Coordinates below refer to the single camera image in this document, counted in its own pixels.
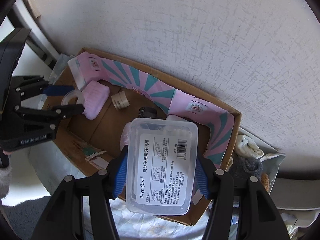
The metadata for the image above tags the clear tape roll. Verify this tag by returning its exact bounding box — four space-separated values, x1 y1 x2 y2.
61 90 85 105

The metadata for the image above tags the small pink fluffy cloth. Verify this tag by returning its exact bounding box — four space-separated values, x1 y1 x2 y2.
82 81 110 120

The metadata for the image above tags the wooden spool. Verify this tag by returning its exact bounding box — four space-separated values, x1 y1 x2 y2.
111 91 130 110

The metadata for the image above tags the black lens cylinder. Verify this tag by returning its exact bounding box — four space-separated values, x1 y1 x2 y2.
138 107 157 119

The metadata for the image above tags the clear plastic floss box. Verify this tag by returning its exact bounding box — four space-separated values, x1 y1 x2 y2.
125 118 199 216

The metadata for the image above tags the large pink fluffy roll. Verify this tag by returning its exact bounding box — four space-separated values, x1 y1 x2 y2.
120 122 132 151

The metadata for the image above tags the brown white plush toy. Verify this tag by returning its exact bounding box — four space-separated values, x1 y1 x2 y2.
260 173 270 192

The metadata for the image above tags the floral light blue cloth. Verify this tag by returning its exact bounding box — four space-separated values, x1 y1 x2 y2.
27 52 287 240

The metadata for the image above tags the grey fluffy slipper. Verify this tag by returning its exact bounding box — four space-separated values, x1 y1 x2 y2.
228 155 263 179

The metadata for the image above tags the cardboard box pink lining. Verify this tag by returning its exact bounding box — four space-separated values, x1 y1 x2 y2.
54 49 241 225

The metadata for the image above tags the cream knitted sock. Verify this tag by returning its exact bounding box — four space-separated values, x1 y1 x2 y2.
234 134 264 159

